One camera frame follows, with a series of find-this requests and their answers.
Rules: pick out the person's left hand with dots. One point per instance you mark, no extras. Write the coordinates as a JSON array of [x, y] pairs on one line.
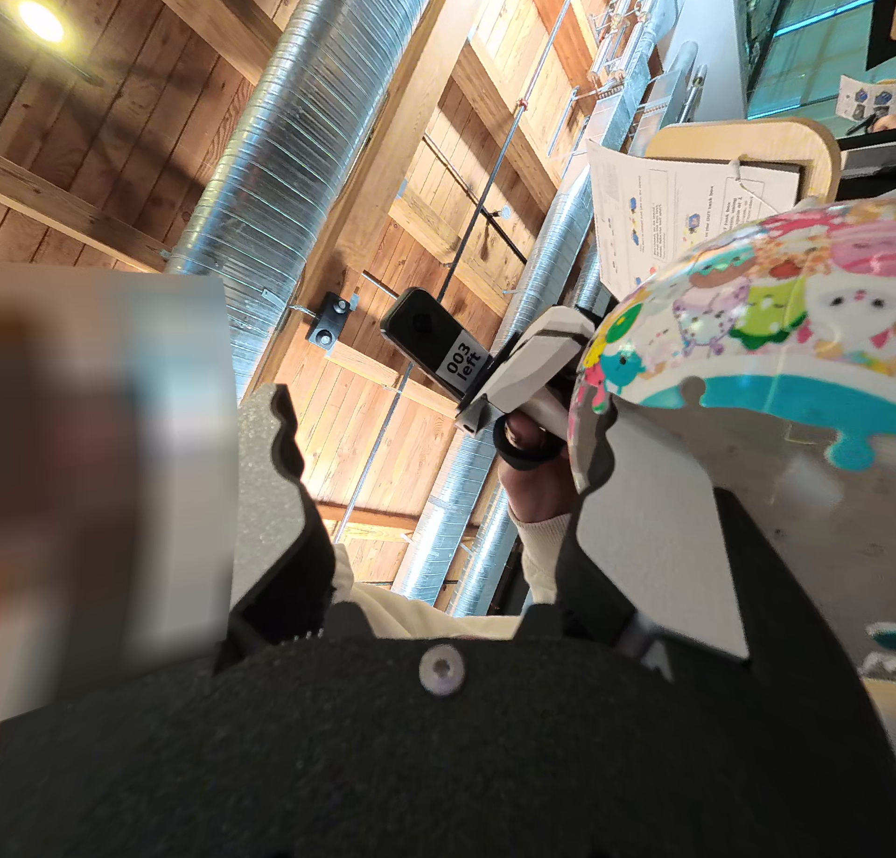
[[539, 487]]

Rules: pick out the colourful puzzle ball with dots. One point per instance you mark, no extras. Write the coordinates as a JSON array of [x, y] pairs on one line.
[[756, 298]]

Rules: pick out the round ceiling lamp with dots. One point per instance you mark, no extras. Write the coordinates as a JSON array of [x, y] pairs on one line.
[[40, 22]]

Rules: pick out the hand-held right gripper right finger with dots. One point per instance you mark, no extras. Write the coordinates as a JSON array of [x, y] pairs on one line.
[[651, 557]]

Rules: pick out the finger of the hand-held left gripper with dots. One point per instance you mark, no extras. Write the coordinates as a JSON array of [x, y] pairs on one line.
[[560, 320], [532, 371]]

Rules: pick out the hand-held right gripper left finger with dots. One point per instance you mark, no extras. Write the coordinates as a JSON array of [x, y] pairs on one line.
[[262, 508]]

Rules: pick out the black ceiling bracket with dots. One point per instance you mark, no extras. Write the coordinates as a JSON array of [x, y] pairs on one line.
[[329, 322]]

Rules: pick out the silver ventilation duct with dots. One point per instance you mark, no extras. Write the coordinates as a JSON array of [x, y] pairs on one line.
[[294, 137], [448, 522]]

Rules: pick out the wooden board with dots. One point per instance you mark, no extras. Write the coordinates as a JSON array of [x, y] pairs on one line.
[[805, 144]]

